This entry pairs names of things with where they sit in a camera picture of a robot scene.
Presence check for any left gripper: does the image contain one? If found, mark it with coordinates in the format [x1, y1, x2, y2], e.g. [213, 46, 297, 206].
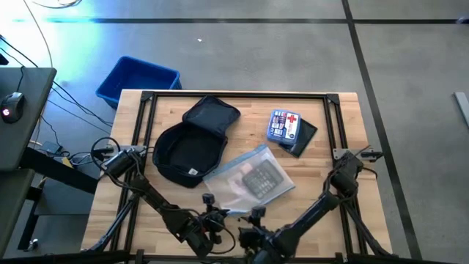
[200, 207, 231, 245]

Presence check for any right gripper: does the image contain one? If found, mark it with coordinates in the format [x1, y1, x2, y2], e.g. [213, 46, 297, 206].
[238, 216, 281, 260]

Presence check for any clear mesh zip pouch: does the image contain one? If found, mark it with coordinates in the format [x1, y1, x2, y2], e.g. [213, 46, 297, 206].
[202, 143, 296, 216]

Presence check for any black calculator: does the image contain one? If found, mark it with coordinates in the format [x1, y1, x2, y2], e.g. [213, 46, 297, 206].
[240, 158, 286, 200]

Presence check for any navy blue backpack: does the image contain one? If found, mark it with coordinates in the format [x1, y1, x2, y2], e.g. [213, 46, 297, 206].
[152, 95, 242, 189]

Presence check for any blue first aid kit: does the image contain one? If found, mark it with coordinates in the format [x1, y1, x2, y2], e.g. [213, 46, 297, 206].
[266, 109, 302, 147]

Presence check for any black wallet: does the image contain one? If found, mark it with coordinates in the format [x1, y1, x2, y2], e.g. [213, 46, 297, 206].
[278, 119, 319, 159]

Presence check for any blue plastic bin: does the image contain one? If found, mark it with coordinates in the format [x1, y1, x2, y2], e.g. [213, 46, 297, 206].
[95, 55, 182, 109]

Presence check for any black power adapter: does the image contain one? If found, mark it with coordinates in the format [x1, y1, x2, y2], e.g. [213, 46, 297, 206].
[39, 141, 63, 157]

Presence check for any black desk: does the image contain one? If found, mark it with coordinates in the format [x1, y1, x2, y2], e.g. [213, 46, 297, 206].
[0, 67, 58, 172]

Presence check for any black computer mouse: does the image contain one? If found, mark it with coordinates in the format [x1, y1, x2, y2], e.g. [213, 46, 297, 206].
[0, 91, 26, 125]

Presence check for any grey metal bar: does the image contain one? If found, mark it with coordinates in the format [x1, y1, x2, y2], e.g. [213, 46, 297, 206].
[453, 91, 469, 128]

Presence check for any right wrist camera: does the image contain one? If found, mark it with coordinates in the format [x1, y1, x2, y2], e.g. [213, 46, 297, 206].
[251, 205, 267, 227]

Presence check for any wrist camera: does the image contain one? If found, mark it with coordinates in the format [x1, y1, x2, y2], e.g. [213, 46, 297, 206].
[202, 193, 216, 213]
[251, 205, 267, 227]

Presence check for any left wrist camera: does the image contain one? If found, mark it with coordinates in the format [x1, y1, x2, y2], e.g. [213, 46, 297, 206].
[202, 193, 216, 213]

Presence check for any black aluminium table frame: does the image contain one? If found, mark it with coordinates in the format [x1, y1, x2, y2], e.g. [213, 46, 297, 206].
[82, 90, 395, 264]

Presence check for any black desk leg frame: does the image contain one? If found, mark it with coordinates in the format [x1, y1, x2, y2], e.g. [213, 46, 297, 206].
[17, 146, 100, 252]

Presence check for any grey floor cable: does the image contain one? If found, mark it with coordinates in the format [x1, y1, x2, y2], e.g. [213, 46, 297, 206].
[21, 0, 54, 69]

